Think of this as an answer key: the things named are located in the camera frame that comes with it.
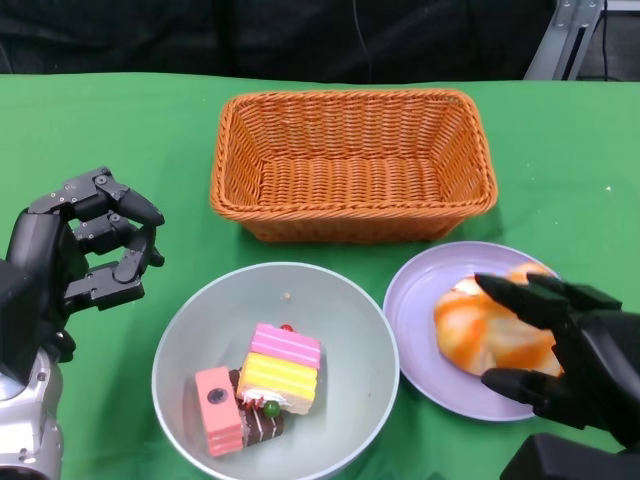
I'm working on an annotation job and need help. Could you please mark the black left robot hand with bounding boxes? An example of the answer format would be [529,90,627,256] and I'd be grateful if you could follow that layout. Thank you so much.
[0,166,166,386]

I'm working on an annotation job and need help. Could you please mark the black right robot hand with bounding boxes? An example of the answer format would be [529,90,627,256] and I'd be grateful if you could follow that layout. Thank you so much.
[473,272,640,451]

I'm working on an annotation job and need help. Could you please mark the grey green bowl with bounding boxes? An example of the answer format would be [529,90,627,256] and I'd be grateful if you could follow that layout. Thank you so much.
[151,262,401,480]

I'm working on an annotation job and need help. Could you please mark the pink cake block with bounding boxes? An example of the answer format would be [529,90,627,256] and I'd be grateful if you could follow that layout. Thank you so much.
[194,365,245,457]

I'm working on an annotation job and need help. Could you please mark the pink yellow layered cake slice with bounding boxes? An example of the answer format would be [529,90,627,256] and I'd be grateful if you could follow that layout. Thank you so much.
[235,322,323,416]

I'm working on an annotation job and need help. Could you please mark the brown chocolate cake slice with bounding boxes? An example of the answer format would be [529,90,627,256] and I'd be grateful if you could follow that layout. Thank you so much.
[229,367,286,446]

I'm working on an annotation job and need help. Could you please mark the pale lavender plate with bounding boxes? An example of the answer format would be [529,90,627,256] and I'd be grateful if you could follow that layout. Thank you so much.
[382,241,564,423]

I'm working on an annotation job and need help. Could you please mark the orange wicker basket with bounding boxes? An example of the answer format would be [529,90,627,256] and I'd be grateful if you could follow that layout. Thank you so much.
[209,88,499,245]

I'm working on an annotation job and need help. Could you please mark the green tablecloth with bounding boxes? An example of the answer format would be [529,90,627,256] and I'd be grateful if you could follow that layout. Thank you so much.
[0,72,640,480]

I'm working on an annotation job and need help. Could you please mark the black backdrop cloth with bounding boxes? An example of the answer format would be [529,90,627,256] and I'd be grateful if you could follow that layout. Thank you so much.
[0,0,559,85]

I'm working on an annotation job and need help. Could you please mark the aluminium profile frame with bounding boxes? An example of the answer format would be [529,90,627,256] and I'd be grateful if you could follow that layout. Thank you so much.
[522,0,609,81]

